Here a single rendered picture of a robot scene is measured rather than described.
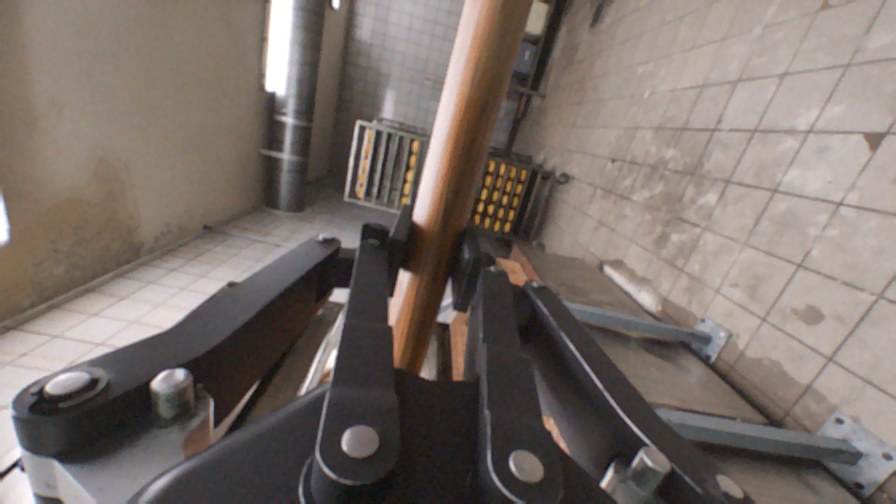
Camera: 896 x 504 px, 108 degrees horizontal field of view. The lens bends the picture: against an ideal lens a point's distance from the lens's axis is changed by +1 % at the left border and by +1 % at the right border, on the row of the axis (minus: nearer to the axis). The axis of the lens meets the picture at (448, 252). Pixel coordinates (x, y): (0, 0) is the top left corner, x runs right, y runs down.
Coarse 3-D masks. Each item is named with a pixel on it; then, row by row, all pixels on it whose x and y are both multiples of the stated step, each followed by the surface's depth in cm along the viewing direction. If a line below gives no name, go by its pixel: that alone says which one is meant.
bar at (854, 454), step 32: (608, 320) 120; (640, 320) 122; (704, 320) 129; (704, 352) 126; (672, 416) 75; (704, 416) 78; (832, 416) 86; (768, 448) 77; (800, 448) 78; (832, 448) 78; (864, 448) 80; (864, 480) 78
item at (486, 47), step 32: (480, 0) 14; (512, 0) 14; (480, 32) 14; (512, 32) 15; (480, 64) 15; (512, 64) 15; (448, 96) 16; (480, 96) 15; (448, 128) 16; (480, 128) 16; (448, 160) 16; (480, 160) 17; (448, 192) 17; (416, 224) 18; (448, 224) 17; (416, 256) 18; (448, 256) 18; (416, 288) 18; (416, 320) 19; (416, 352) 20
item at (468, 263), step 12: (468, 228) 19; (468, 240) 17; (468, 252) 15; (480, 252) 16; (456, 264) 18; (468, 264) 15; (480, 264) 15; (456, 276) 17; (468, 276) 15; (456, 288) 16; (468, 288) 16; (456, 300) 16; (468, 300) 16
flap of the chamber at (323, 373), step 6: (342, 318) 154; (336, 330) 145; (336, 336) 141; (330, 342) 137; (336, 342) 138; (330, 348) 134; (336, 348) 139; (324, 354) 130; (330, 354) 130; (324, 360) 127; (330, 360) 131; (318, 366) 124; (324, 366) 124; (330, 366) 131; (318, 372) 121; (324, 372) 124; (330, 372) 132; (318, 378) 118; (324, 378) 124; (312, 384) 115; (318, 384) 117
